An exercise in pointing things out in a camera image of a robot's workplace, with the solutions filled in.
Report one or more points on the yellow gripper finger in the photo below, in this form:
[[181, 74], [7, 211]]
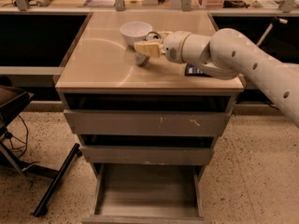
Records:
[[159, 34], [152, 49]]

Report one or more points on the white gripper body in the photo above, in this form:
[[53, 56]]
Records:
[[173, 47]]

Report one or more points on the silver redbull can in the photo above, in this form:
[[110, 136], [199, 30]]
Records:
[[141, 59]]

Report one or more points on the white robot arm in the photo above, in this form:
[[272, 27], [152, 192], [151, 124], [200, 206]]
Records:
[[227, 54]]

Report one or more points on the grey drawer cabinet beige top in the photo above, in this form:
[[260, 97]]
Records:
[[101, 74]]

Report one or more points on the top grey drawer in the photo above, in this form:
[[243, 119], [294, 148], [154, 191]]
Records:
[[146, 123]]

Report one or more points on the middle grey drawer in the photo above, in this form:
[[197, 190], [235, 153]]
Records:
[[148, 155]]

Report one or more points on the bottom grey open drawer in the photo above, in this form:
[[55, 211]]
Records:
[[146, 194]]

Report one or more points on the white ceramic bowl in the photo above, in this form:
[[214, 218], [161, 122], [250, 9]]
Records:
[[135, 31]]

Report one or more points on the white rod black tip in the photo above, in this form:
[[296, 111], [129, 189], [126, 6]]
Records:
[[274, 21]]

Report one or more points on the black metal stand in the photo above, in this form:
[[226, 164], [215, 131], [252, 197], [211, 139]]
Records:
[[12, 102]]

